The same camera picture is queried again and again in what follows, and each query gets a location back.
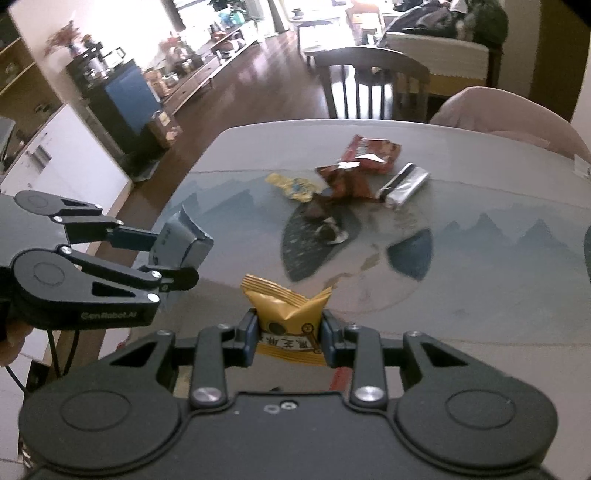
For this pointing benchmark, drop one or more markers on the dark red snack bag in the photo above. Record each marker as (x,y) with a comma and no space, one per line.
(348,182)

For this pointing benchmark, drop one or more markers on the vase of dried flowers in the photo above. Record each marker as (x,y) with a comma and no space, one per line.
(64,39)

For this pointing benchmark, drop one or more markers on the white cabinet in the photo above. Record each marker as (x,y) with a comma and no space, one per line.
(60,157)

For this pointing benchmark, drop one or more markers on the dark wooden chair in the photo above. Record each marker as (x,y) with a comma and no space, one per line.
(364,60)

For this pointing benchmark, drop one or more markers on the silver black snack packet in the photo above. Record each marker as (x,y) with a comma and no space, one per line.
(406,184)

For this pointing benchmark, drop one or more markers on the kettle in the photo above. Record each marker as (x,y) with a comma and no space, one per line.
(113,57)

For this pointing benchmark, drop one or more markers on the wooden coffee table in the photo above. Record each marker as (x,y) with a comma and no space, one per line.
(318,21)

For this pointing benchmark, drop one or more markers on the mountain print table mat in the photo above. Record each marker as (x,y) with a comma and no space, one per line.
(461,258)

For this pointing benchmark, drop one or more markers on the black white small packet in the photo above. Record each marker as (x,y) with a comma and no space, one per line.
(332,233)

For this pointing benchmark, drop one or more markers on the golden pastry packet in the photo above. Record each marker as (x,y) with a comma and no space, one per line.
(286,314)

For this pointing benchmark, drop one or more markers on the dark backpack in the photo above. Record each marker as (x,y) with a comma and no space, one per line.
(485,21)

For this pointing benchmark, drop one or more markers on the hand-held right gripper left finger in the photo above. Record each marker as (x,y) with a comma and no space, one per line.
(251,339)

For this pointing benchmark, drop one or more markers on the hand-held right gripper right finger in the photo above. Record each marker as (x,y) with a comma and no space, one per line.
(328,339)

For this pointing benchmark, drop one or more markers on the pink upholstered chair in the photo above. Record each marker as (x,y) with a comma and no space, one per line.
(503,115)

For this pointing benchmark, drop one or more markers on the pile of dark clothes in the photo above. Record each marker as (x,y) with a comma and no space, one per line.
(425,16)

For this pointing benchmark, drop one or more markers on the person's left hand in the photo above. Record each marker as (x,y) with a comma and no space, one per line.
(14,341)

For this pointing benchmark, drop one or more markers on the dark brown small packet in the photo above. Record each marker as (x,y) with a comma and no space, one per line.
(318,210)

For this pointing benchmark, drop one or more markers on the black blue water dispenser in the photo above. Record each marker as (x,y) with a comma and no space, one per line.
(120,106)

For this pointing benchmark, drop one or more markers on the wooden television cabinet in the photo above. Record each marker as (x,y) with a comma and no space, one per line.
(203,69)

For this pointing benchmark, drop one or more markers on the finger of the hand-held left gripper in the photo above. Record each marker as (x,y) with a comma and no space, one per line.
(134,239)
(178,279)

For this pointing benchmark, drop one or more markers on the yellow blue candy packet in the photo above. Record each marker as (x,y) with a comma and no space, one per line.
(293,187)

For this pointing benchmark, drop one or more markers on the sofa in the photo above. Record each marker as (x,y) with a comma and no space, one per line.
(438,55)

